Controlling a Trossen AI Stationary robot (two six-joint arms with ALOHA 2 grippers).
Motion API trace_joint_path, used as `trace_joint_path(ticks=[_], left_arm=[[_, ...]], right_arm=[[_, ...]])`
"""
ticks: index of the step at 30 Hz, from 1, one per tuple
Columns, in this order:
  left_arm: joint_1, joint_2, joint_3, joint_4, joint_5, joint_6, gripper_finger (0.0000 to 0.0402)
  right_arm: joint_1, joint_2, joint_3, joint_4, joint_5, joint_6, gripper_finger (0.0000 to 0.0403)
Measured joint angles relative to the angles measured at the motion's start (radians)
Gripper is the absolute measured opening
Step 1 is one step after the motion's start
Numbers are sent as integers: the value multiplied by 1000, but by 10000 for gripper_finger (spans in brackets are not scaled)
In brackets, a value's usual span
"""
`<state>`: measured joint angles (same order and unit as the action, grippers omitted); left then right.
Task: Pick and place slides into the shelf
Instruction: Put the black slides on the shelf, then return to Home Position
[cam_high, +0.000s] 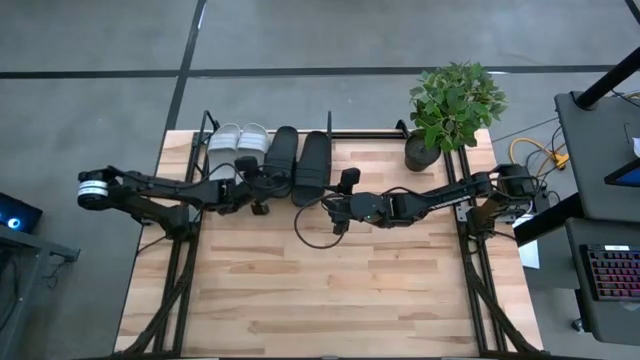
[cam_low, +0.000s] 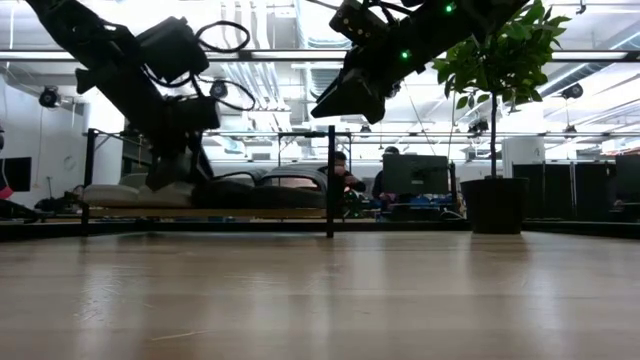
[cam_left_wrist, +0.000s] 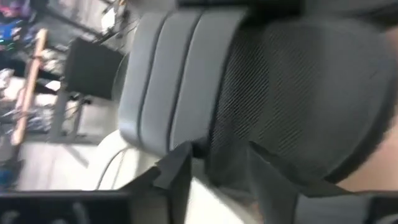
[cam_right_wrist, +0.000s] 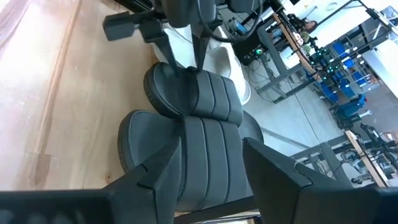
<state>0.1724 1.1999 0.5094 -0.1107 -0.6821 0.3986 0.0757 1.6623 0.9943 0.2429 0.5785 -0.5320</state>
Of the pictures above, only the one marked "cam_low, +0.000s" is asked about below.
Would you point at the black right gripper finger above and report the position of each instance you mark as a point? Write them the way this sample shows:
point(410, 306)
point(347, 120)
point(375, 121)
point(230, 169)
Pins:
point(378, 112)
point(352, 97)

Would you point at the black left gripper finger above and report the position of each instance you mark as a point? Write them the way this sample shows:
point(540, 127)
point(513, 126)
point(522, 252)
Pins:
point(202, 162)
point(167, 172)

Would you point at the black rubber slide sandal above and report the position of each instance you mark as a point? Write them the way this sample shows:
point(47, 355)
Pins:
point(225, 195)
point(295, 197)

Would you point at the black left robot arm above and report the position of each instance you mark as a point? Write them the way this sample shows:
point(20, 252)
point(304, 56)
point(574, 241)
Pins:
point(100, 50)

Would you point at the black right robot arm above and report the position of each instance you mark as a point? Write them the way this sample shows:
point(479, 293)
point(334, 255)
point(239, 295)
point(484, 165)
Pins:
point(475, 20)

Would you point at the thin black metal stand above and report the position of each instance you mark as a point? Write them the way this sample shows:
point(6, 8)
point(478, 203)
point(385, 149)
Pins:
point(310, 134)

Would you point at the black ceiling spotlight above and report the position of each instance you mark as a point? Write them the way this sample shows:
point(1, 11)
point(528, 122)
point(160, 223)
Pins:
point(49, 97)
point(218, 89)
point(478, 127)
point(572, 91)

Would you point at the dark computer monitor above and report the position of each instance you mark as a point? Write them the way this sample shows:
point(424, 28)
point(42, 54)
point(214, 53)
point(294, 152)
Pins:
point(415, 175)

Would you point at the person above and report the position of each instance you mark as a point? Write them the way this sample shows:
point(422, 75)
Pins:
point(350, 181)
point(379, 185)

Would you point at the overhead light bar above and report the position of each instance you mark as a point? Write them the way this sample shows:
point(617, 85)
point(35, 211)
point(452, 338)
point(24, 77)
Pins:
point(290, 55)

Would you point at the green plant in black pot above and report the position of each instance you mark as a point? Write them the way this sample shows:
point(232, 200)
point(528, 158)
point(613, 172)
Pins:
point(500, 50)

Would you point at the black office partition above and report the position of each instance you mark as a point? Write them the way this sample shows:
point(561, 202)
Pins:
point(560, 190)

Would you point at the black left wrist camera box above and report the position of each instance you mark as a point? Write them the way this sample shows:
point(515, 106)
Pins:
point(197, 114)

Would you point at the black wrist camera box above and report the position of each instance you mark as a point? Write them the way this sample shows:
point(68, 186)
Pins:
point(357, 22)
point(197, 114)

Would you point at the wooden shelf with black frame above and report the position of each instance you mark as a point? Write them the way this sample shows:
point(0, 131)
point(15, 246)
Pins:
point(200, 213)

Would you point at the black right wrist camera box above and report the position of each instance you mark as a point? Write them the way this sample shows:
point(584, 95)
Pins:
point(357, 22)

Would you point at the silver ventilation duct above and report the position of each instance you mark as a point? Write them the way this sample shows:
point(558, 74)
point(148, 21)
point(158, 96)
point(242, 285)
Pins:
point(315, 25)

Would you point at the dark wall screen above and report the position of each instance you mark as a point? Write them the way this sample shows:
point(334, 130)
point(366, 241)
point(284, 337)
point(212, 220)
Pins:
point(15, 174)

